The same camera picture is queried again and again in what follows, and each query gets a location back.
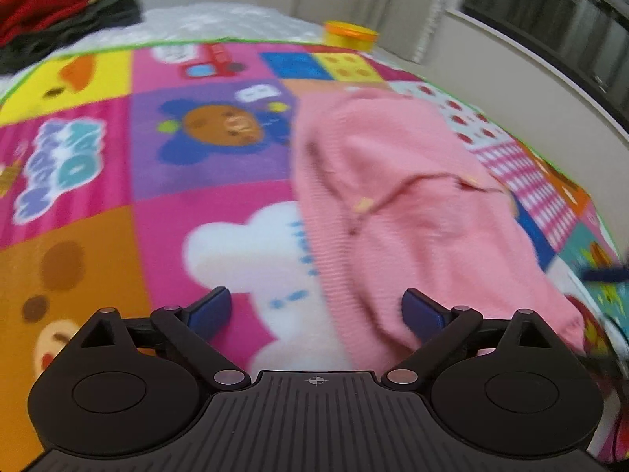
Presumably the white quilted bed cover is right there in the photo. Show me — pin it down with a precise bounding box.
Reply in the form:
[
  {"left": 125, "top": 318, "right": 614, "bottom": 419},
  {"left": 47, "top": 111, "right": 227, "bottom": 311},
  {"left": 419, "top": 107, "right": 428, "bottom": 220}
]
[{"left": 0, "top": 1, "right": 414, "bottom": 100}]

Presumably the colourful cartoon play mat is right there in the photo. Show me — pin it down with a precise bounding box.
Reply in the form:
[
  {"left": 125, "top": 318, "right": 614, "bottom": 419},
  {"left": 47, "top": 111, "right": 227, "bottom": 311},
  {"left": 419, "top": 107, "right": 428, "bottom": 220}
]
[{"left": 1, "top": 43, "right": 628, "bottom": 471}]

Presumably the yellow orange round container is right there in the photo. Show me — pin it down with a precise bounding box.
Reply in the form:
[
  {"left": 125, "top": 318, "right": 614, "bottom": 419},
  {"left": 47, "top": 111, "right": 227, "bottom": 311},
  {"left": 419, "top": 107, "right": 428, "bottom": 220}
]
[{"left": 323, "top": 20, "right": 379, "bottom": 52}]

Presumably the dark barred window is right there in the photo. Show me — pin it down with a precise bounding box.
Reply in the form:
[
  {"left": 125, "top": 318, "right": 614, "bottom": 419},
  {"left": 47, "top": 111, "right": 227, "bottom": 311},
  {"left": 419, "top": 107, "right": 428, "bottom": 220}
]
[{"left": 462, "top": 0, "right": 628, "bottom": 128}]

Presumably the red garment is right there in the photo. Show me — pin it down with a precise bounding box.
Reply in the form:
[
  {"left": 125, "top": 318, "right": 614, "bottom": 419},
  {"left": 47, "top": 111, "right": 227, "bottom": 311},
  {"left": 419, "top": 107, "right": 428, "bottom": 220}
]
[{"left": 0, "top": 0, "right": 93, "bottom": 46}]

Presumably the black garment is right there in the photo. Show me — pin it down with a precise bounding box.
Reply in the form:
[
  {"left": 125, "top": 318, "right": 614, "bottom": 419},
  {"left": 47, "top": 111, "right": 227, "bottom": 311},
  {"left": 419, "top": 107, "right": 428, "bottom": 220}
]
[{"left": 1, "top": 0, "right": 142, "bottom": 76}]

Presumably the pink knitted sweater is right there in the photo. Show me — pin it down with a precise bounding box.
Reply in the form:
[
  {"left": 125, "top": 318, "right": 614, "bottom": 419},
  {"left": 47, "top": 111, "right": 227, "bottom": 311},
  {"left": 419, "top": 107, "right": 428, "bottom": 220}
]
[{"left": 291, "top": 88, "right": 584, "bottom": 374}]

